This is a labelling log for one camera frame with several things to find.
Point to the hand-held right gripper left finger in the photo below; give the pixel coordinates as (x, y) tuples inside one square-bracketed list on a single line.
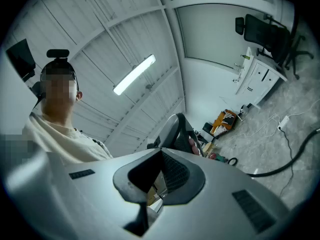
[(100, 196)]

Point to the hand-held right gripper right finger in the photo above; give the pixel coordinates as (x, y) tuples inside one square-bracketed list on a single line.
[(225, 204)]

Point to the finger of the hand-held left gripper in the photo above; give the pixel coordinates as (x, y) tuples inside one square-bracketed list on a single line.
[(182, 136)]

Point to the pink cloth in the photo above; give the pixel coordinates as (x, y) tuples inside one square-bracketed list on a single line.
[(192, 144)]

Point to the orange sofa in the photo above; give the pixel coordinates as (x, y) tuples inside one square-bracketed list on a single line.
[(220, 119)]

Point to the striped blanket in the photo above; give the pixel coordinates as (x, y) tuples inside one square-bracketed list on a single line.
[(228, 117)]

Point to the long ceiling light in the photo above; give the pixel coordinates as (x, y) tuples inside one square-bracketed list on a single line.
[(135, 74)]

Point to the white drawer cabinet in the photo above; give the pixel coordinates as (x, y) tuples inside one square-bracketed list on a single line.
[(257, 76)]

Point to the white power strip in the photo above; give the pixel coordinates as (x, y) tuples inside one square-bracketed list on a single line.
[(283, 122)]

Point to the person's head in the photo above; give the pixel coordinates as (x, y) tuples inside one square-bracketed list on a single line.
[(60, 91)]

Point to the black office chair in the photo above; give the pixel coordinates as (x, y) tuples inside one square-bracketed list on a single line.
[(270, 39)]

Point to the black monitor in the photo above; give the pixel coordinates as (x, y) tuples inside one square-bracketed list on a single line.
[(21, 56)]

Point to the black head-mounted camera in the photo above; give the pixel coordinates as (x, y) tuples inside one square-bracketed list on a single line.
[(58, 53)]

